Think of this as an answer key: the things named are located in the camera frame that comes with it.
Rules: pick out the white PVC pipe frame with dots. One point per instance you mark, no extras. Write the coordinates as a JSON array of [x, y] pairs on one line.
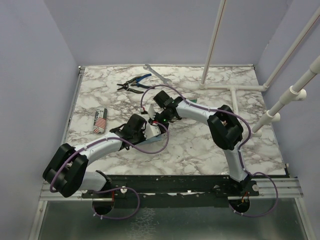
[[294, 93]]

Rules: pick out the black handled cutters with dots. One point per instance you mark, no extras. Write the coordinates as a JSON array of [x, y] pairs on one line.
[[128, 89]]

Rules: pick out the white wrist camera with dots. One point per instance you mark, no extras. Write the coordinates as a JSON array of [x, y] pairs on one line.
[[152, 113], [151, 131]]

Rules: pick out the aluminium extrusion rail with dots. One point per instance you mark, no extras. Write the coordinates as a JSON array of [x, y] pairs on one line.
[[42, 204]]

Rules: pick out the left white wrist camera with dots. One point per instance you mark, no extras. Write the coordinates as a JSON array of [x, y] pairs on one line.
[[151, 131]]

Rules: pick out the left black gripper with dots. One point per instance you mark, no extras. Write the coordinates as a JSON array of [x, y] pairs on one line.
[[143, 137]]

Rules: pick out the silver open-end wrench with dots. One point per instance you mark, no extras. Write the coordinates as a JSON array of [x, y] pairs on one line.
[[162, 78]]

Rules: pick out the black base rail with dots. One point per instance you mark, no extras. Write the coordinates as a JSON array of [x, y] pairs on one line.
[[176, 191]]

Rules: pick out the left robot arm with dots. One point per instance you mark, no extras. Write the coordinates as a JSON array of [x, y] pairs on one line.
[[66, 172]]

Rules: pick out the blue handled pliers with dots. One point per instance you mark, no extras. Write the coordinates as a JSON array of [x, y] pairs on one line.
[[136, 81]]

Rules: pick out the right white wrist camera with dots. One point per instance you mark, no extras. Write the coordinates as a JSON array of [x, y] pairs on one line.
[[152, 113]]

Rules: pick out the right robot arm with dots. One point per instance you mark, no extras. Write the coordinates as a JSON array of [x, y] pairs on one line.
[[225, 128]]

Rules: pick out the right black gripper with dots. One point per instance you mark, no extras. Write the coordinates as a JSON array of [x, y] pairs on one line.
[[156, 114]]

